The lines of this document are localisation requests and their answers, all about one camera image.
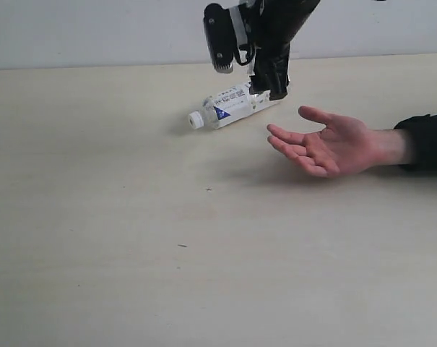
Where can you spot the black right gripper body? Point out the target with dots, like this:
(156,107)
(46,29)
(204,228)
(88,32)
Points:
(270,26)

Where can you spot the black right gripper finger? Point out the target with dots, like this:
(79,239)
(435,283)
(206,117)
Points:
(259,79)
(278,77)

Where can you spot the clear bottle blue-white label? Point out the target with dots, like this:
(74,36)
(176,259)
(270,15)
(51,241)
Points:
(229,106)

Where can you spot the black sleeved forearm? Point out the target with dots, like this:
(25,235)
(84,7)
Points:
(422,131)

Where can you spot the person's open hand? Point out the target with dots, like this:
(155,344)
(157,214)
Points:
(345,146)

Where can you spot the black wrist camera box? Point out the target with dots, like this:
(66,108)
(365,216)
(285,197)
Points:
(228,37)

